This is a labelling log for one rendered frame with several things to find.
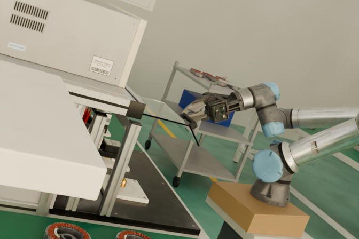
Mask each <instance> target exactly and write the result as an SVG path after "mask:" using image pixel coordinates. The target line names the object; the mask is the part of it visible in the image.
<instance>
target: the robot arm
mask: <svg viewBox="0 0 359 239"><path fill-rule="evenodd" d="M279 97H280V94H279V88H278V86H277V85H276V84H275V83H274V82H267V83H261V84H258V85H255V86H251V87H247V88H243V89H240V90H236V91H235V92H231V93H230V95H226V94H218V93H211V92H205V93H203V94H202V96H200V97H198V98H196V99H195V100H194V101H192V102H191V103H190V104H189V105H188V106H187V107H186V108H185V109H184V110H183V111H182V112H181V113H180V114H182V113H186V114H187V113H188V112H191V111H192V112H194V113H188V114H187V115H188V116H189V117H190V118H192V119H193V120H194V121H195V122H199V121H208V120H211V121H213V122H214V123H218V122H222V121H225V120H229V115H230V114H229V113H231V112H233V111H243V110H248V109H250V108H254V107H255V109H256V112H257V115H258V118H259V121H260V124H261V127H262V131H263V133H264V135H265V137H266V138H270V137H274V136H277V135H279V134H283V133H284V132H285V129H300V128H328V129H326V130H323V131H321V132H318V133H315V134H313V135H310V136H308V137H305V138H303V139H300V140H298V141H295V142H293V143H291V144H290V143H288V142H285V141H284V142H283V141H280V140H276V139H273V140H272V141H271V143H270V147H269V148H266V149H262V150H259V151H258V152H257V153H256V154H255V155H254V157H253V159H252V170H253V172H254V174H255V176H256V177H257V180H256V182H255V183H254V185H253V186H252V188H251V191H250V194H251V195H252V196H253V197H255V198H256V199H257V200H259V201H261V202H263V203H266V204H269V205H272V206H277V207H286V206H288V203H289V200H290V182H291V179H292V177H293V174H294V173H297V172H298V170H299V167H301V166H303V165H306V164H308V163H311V162H314V161H316V160H320V159H321V158H325V157H327V156H330V155H333V154H335V153H338V152H341V151H343V150H346V149H348V148H352V147H354V146H357V145H359V106H357V107H325V108H294V109H285V108H280V109H278V108H277V105H276V101H277V100H278V99H279ZM202 107H205V110H204V112H203V111H202V110H201V109H202Z"/></svg>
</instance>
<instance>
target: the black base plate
mask: <svg viewBox="0 0 359 239"><path fill-rule="evenodd" d="M128 166H129V168H130V171H129V172H127V171H126V172H125V174H124V178H128V179H133V180H137V182H138V183H139V185H140V186H141V188H142V190H143V192H144V193H145V195H146V197H147V198H148V200H149V202H148V203H142V202H135V201H130V200H123V199H119V198H116V200H115V203H114V206H113V209H112V212H111V215H110V216H109V217H108V216H106V215H103V216H101V215H99V212H98V208H99V206H100V203H101V200H102V197H103V192H102V190H101V189H100V192H99V195H98V198H97V199H96V200H89V199H85V198H80V200H79V203H78V205H77V208H76V211H72V210H71V209H69V210H65V207H64V202H65V199H66V195H59V194H57V197H56V200H55V202H54V205H53V208H52V209H50V208H49V212H50V214H54V215H59V216H66V217H73V218H80V219H87V220H94V221H101V222H109V223H113V224H120V225H127V226H135V227H142V228H149V229H156V230H163V231H168V232H174V233H182V234H189V235H196V236H199V234H200V231H201V229H200V228H199V226H198V225H197V224H196V222H195V221H194V220H193V218H192V217H191V216H190V214H189V213H188V212H187V210H186V208H185V207H184V206H183V204H182V203H181V202H180V200H179V199H178V198H177V196H176V195H175V194H174V192H173V191H172V189H171V188H170V187H169V185H168V184H167V183H166V181H165V180H164V178H163V177H162V176H161V174H160V173H159V171H158V170H157V169H156V168H155V166H154V165H153V163H152V162H151V161H150V159H149V158H148V157H147V155H146V154H145V153H144V152H142V151H139V150H133V152H132V155H131V158H130V161H129V163H128Z"/></svg>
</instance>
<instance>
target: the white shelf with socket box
mask: <svg viewBox="0 0 359 239"><path fill-rule="evenodd" d="M106 172H107V168H106V166H105V164H104V162H103V160H102V158H101V156H100V154H99V152H98V150H97V148H96V146H95V144H94V142H93V140H92V138H91V136H90V134H89V132H88V130H87V128H86V126H85V124H84V122H83V120H82V118H81V116H80V114H79V112H78V110H77V108H76V106H75V104H74V102H73V100H72V98H71V96H70V94H69V92H68V90H67V88H66V86H65V84H64V82H63V80H62V78H61V77H60V76H57V75H54V74H50V73H46V72H43V71H39V70H36V69H32V68H28V67H24V66H21V65H16V64H14V63H10V62H6V61H3V60H0V185H5V186H11V187H18V188H24V189H30V190H36V191H41V192H47V193H53V194H59V195H66V196H72V197H78V198H85V199H89V200H96V199H97V198H98V195H99V192H100V189H101V187H102V184H103V181H104V178H105V175H106Z"/></svg>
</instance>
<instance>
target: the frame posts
mask: <svg viewBox="0 0 359 239"><path fill-rule="evenodd" d="M107 118H108V117H107V115H106V114H105V113H102V112H99V111H95V113H94V115H93V118H92V121H91V124H90V127H89V131H88V132H89V134H90V136H91V138H92V140H93V142H94V144H95V146H96V148H97V147H98V144H99V141H100V137H101V135H102V132H103V129H104V126H105V123H106V120H107ZM141 127H142V125H141V123H140V122H138V121H134V120H131V119H130V120H129V123H128V125H127V128H126V131H125V134H124V136H123V139H122V143H121V146H120V148H119V151H118V154H117V157H116V159H115V162H114V165H113V168H112V171H111V174H110V177H109V180H108V183H107V185H106V188H105V191H104V194H103V197H102V200H101V203H100V206H99V208H98V212H99V215H101V216H103V215H106V216H108V217H109V216H110V215H111V212H112V209H113V206H114V203H115V200H116V197H117V195H118V192H119V189H120V186H121V183H122V181H123V177H124V174H125V172H126V169H127V166H128V163H129V161H130V158H131V155H132V152H133V150H134V146H135V144H136V141H137V138H138V135H139V132H140V130H141ZM79 200H80V198H78V197H72V196H66V199H65V202H64V207H65V210H69V209H71V210H72V211H76V208H77V205H78V203H79Z"/></svg>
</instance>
